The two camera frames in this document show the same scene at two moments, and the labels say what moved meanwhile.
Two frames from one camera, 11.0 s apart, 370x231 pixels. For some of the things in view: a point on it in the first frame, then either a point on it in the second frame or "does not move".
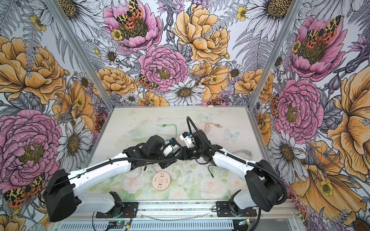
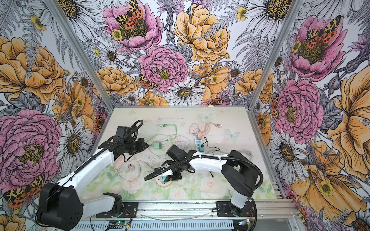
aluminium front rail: [195, 209] does not move
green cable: [164, 125] does not move
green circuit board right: [246, 222] does not move
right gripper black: [184, 155] -> [174, 177]
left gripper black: [167, 161] -> [142, 146]
